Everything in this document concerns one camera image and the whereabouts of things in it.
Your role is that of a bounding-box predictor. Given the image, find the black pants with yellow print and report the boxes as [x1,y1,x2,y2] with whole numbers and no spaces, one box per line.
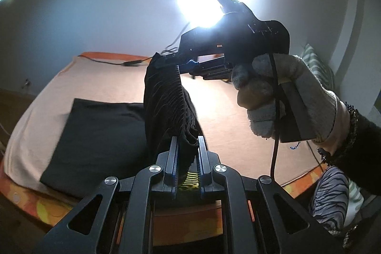
[40,53,206,205]

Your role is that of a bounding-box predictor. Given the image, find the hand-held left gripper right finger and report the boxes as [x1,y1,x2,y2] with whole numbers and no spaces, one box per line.
[196,135,344,254]

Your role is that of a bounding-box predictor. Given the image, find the black cable on bed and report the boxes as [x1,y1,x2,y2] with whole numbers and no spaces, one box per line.
[309,141,324,167]

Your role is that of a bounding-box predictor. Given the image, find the person's right hand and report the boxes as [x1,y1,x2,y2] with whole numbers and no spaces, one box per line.
[231,53,347,143]

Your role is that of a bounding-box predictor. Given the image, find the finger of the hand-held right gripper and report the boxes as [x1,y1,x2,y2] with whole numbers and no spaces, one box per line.
[155,52,198,70]
[190,57,234,81]

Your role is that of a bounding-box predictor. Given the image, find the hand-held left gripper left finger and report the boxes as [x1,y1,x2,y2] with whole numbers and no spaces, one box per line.
[33,136,180,254]

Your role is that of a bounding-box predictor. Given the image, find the black ring light cable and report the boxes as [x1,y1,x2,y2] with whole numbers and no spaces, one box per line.
[78,21,191,67]

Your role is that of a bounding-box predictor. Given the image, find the beige bed blanket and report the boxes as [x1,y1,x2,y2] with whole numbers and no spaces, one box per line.
[4,59,325,196]

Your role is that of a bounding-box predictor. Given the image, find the person's right forearm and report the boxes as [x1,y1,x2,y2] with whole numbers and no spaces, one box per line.
[317,101,381,198]

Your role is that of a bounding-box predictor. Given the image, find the zebra striped clothing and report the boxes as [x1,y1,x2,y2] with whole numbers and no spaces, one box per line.
[308,168,362,239]

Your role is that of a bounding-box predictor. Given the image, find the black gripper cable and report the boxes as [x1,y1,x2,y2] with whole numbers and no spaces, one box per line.
[269,53,280,180]

